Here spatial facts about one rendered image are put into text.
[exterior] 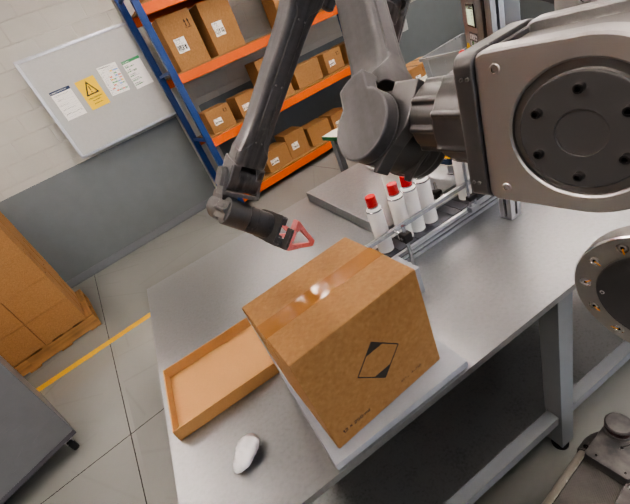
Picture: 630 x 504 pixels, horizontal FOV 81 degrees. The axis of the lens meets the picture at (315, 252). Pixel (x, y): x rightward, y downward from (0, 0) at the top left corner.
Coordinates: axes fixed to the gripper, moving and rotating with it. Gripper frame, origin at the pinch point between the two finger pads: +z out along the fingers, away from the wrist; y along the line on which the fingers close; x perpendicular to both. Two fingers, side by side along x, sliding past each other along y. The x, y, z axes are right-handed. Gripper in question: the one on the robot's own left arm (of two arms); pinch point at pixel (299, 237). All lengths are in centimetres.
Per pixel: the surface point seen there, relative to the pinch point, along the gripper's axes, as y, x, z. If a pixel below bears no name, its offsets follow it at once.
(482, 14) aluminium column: -8, -67, 22
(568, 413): -33, 24, 104
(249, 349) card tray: 22.6, 38.0, 12.4
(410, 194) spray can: 7.8, -24.4, 38.6
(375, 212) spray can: 9.8, -14.9, 29.3
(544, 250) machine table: -25, -20, 62
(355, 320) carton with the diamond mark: -25.6, 10.2, 0.6
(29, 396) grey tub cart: 153, 133, -25
